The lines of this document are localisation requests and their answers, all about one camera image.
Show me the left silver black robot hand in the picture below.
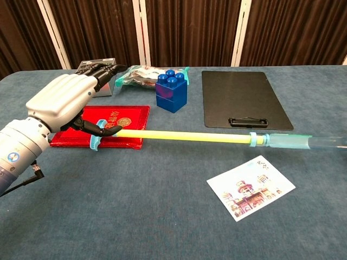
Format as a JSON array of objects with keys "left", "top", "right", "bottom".
[{"left": 25, "top": 63, "right": 128, "bottom": 138}]

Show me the black clipboard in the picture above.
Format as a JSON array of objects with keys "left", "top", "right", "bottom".
[{"left": 201, "top": 70, "right": 295, "bottom": 131}]

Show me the yellow plastic tube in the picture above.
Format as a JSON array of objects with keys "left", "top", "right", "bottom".
[{"left": 88, "top": 118, "right": 266, "bottom": 151}]

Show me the illustrated postcard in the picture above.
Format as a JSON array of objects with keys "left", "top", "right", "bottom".
[{"left": 206, "top": 155, "right": 296, "bottom": 222}]

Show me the blue tablecloth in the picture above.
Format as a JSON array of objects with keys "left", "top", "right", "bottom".
[{"left": 0, "top": 64, "right": 347, "bottom": 260}]

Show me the brown pleated curtain panel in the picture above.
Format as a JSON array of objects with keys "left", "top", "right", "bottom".
[
  {"left": 47, "top": 0, "right": 142, "bottom": 68},
  {"left": 240, "top": 0, "right": 347, "bottom": 67},
  {"left": 0, "top": 0, "right": 63, "bottom": 79},
  {"left": 145, "top": 0, "right": 242, "bottom": 68}
]

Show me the silver calculator box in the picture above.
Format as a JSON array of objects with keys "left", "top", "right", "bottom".
[{"left": 77, "top": 57, "right": 118, "bottom": 98}]

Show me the blue building brick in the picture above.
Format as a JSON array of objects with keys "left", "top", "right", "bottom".
[
  {"left": 156, "top": 92, "right": 188, "bottom": 114},
  {"left": 155, "top": 69, "right": 188, "bottom": 101}
]

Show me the red certificate folder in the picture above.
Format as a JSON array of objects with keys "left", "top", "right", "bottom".
[{"left": 50, "top": 105, "right": 151, "bottom": 150}]

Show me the clear plastic bag with items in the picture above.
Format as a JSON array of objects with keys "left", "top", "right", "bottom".
[{"left": 115, "top": 64, "right": 190, "bottom": 89}]

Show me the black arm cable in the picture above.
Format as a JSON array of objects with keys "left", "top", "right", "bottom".
[{"left": 0, "top": 159, "right": 46, "bottom": 198}]

